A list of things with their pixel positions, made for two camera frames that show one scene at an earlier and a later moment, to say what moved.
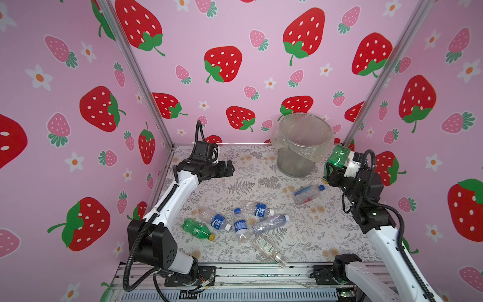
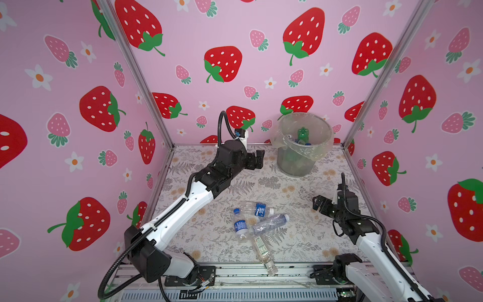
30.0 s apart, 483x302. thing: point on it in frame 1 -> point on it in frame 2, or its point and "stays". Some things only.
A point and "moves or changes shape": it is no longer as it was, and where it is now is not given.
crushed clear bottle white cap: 268,224 stays
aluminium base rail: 266,282 stays
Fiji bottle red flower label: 304,194 -> 300,141
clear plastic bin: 302,137 stays
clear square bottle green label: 268,248 moves or changes shape
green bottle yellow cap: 197,229 -> 303,134
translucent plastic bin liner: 307,136 stays
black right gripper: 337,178 -> 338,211
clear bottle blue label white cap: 260,210 stays
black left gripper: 221,170 -> 256,160
